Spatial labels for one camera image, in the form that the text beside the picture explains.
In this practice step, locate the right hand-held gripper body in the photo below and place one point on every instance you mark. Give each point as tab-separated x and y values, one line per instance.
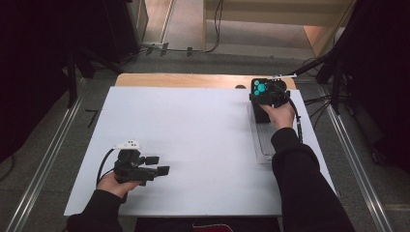
279	92

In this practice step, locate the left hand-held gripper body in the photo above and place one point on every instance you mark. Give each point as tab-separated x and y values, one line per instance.
129	167

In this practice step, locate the black phone case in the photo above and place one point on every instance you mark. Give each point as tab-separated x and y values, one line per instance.
262	114

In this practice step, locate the clear plastic tray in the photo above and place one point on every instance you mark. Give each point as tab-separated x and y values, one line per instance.
262	141

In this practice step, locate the person's right hand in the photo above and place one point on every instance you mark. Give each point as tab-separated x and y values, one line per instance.
280	116

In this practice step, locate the person's left hand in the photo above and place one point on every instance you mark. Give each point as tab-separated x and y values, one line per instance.
112	187

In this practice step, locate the white table board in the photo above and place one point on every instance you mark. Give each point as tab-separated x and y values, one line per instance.
145	109

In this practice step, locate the black tripod stand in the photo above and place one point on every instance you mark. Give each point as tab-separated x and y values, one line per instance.
335	80

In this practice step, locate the wooden table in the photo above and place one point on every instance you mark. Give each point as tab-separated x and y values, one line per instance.
193	80

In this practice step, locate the red cloth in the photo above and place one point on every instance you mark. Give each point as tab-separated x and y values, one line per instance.
212	228

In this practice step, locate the beige wooden cabinet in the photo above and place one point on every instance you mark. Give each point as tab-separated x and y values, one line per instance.
274	13

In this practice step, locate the black curtain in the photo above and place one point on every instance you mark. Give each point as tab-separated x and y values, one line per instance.
32	64
380	80

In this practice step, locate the black metal stand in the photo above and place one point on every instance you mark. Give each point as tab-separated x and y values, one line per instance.
72	83

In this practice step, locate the aluminium floor rail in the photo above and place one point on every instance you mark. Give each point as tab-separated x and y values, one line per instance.
354	158
48	158

